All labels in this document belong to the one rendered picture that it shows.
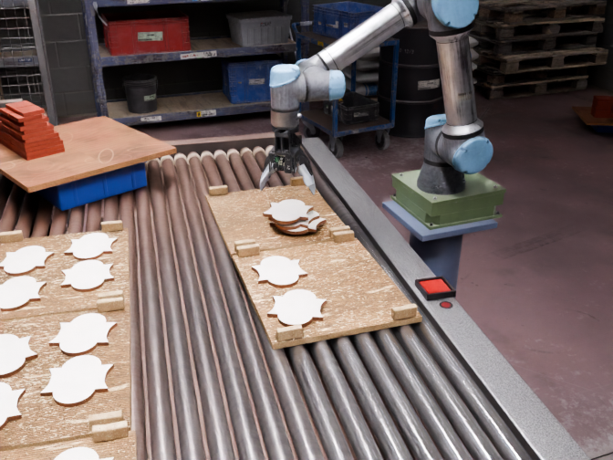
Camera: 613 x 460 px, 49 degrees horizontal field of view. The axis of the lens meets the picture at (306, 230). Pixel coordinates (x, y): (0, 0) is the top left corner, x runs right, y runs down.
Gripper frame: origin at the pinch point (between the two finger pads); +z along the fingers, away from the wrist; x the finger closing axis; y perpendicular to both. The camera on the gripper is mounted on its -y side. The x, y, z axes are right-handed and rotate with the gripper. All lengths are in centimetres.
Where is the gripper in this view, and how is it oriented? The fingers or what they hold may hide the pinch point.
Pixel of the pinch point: (287, 192)
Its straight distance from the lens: 186.4
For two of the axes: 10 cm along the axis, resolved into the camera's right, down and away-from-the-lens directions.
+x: 9.8, 0.8, -1.7
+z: 0.0, 9.0, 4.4
